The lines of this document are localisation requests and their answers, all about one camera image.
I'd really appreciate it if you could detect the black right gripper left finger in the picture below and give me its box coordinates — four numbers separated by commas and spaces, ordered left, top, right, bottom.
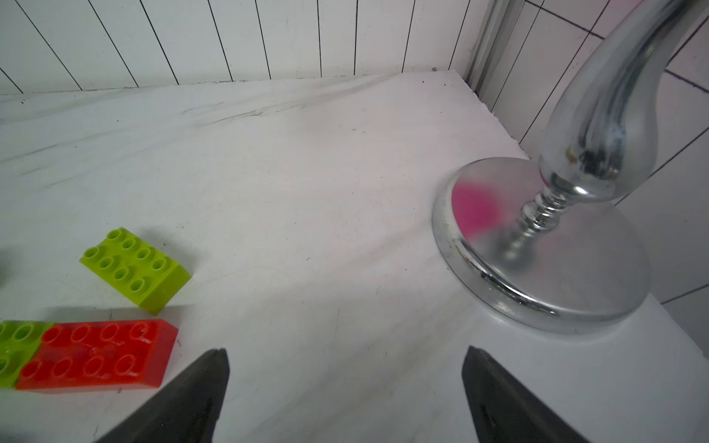
100, 349, 230, 442

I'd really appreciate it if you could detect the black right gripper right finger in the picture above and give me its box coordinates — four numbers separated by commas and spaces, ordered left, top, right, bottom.
462, 346, 586, 442

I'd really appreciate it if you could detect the red 2x4 brick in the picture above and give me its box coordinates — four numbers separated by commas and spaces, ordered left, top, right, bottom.
16, 319, 178, 393

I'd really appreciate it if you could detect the lime green 2x4 brick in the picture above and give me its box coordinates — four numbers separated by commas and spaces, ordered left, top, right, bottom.
79, 227, 191, 315

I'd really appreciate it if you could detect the chrome pink cup stand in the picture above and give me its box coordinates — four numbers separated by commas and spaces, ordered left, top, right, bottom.
432, 1, 708, 334

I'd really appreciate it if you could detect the lime green 2x2 brick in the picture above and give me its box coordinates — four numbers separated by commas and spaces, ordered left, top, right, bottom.
0, 320, 54, 389

